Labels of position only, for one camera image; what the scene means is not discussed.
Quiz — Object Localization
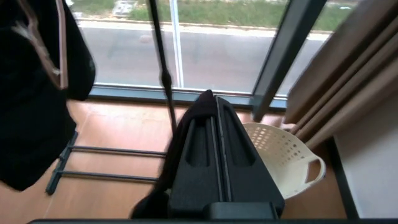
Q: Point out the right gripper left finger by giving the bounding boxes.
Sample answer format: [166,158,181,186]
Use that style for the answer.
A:
[167,116,224,218]

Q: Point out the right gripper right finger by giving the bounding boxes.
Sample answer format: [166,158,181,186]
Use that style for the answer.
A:
[215,95,285,218]

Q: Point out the black garment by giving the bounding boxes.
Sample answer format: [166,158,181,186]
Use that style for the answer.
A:
[130,89,218,220]

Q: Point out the black shorts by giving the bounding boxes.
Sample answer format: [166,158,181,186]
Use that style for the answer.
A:
[0,0,96,192]

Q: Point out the pink clothes hanger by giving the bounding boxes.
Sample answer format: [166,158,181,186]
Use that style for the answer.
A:
[17,0,69,91]

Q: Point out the white laundry basket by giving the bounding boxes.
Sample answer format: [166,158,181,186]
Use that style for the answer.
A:
[242,122,326,200]

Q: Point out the black clothes rack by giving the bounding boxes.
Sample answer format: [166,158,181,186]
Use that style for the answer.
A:
[45,0,178,196]

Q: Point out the window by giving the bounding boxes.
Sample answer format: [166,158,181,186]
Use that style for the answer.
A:
[63,0,361,123]

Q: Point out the beige curtain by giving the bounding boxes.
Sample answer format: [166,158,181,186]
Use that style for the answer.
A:
[282,0,398,150]

